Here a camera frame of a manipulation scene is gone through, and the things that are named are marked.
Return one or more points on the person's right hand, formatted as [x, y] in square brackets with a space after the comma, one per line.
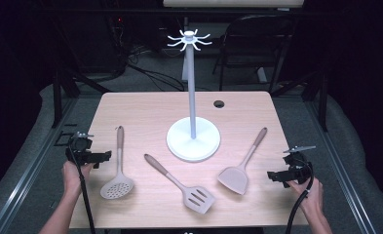
[311, 196]

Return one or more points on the dark equipment with red light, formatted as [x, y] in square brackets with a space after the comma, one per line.
[119, 20]

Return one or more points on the aluminium floor rail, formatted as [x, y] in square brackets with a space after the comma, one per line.
[341, 175]
[26, 178]

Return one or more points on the white utensil hook stand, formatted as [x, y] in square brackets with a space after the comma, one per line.
[192, 143]

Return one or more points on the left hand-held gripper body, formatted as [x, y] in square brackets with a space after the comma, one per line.
[80, 156]

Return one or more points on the beige perforated skimmer spoon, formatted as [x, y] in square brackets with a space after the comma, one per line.
[120, 143]

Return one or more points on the black metal frame stand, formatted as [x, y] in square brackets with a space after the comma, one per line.
[323, 100]
[57, 97]

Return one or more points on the person's left hand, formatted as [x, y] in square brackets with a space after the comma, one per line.
[72, 178]

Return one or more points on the beige solid spatula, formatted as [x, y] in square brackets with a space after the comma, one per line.
[234, 178]

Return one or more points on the black folding chair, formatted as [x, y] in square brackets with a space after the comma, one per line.
[254, 61]

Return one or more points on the beige slotted spatula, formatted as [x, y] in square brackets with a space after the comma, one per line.
[154, 162]

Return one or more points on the white table leg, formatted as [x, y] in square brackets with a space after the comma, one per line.
[262, 75]

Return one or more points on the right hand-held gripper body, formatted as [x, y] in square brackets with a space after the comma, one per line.
[298, 170]

